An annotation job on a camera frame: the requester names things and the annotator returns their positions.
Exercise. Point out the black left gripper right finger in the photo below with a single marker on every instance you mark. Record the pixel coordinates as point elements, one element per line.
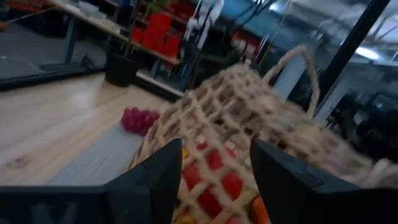
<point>295,193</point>

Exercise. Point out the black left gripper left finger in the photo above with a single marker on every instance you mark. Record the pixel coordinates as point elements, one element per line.
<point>146,193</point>

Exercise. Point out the red orange mango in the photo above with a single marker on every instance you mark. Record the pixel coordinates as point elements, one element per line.
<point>259,211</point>

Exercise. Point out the red apple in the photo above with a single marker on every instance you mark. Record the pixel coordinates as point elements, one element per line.
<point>231,185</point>

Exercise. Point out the purple grape bunch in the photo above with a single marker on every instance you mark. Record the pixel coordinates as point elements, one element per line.
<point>138,119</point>

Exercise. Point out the grey woven placemat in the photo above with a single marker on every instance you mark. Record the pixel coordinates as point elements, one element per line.
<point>99,158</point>

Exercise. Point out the white pillar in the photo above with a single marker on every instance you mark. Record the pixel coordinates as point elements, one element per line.
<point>290,77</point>

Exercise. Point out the green potted plant black pot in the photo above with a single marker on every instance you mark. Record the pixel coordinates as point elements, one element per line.
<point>121,70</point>

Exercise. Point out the red storage bins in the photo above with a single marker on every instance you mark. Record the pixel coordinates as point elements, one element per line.
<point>158,34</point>

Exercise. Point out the wooden workbench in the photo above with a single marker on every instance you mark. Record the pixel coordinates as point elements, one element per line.
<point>102,26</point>

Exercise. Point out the white hanging device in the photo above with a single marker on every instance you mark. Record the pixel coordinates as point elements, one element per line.
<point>205,12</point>

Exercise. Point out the black aluminium table frame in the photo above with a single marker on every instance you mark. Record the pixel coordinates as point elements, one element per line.
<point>351,46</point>

